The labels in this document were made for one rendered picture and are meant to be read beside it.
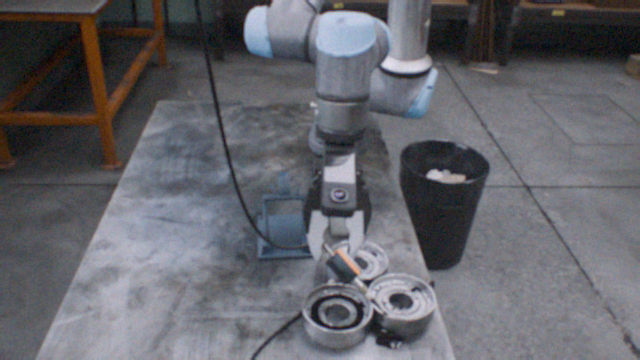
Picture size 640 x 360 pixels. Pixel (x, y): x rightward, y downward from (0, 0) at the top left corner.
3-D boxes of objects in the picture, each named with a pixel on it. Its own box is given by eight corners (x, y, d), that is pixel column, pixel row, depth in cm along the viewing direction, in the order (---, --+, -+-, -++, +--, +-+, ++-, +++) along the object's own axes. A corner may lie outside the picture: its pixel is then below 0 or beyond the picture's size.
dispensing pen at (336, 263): (388, 327, 84) (312, 241, 85) (380, 327, 88) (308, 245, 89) (398, 317, 84) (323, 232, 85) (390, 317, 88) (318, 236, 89)
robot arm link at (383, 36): (329, 9, 91) (306, 17, 81) (398, 18, 88) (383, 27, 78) (325, 58, 94) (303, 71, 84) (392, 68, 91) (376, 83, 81)
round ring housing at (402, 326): (403, 350, 84) (406, 330, 82) (352, 312, 90) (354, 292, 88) (445, 316, 90) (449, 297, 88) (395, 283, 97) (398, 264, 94)
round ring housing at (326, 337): (319, 360, 81) (320, 340, 79) (292, 312, 90) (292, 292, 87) (382, 340, 85) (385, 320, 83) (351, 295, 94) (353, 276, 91)
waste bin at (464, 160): (480, 276, 222) (502, 183, 200) (396, 277, 220) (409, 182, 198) (458, 225, 251) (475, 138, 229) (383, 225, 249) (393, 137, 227)
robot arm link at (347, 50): (384, 13, 77) (369, 20, 70) (377, 91, 82) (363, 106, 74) (329, 8, 79) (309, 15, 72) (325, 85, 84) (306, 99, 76)
